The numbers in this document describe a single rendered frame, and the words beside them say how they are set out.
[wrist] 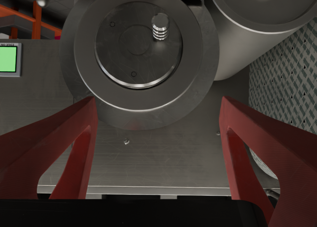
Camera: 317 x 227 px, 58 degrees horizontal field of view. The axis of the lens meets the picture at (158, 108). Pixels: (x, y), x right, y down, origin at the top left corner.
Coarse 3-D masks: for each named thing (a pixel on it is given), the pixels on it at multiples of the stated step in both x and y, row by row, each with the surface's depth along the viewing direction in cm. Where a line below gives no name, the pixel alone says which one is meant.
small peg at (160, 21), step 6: (156, 18) 22; (162, 18) 22; (168, 18) 22; (156, 24) 22; (162, 24) 22; (168, 24) 22; (156, 30) 22; (162, 30) 22; (168, 30) 23; (156, 36) 23; (162, 36) 23
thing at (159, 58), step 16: (112, 16) 24; (128, 16) 24; (144, 16) 24; (96, 32) 24; (112, 32) 24; (128, 32) 25; (144, 32) 25; (176, 32) 24; (96, 48) 24; (112, 48) 24; (128, 48) 24; (144, 48) 24; (160, 48) 24; (176, 48) 24; (112, 64) 24; (128, 64) 24; (144, 64) 24; (160, 64) 24; (176, 64) 25; (128, 80) 24; (144, 80) 24; (160, 80) 24
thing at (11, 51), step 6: (0, 48) 59; (6, 48) 59; (12, 48) 59; (0, 54) 58; (6, 54) 58; (12, 54) 58; (0, 60) 58; (6, 60) 58; (12, 60) 58; (0, 66) 58; (6, 66) 58; (12, 66) 58
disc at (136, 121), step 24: (192, 0) 27; (72, 24) 26; (72, 48) 26; (216, 48) 26; (72, 72) 26; (216, 72) 26; (96, 96) 26; (192, 96) 26; (120, 120) 26; (144, 120) 26; (168, 120) 26
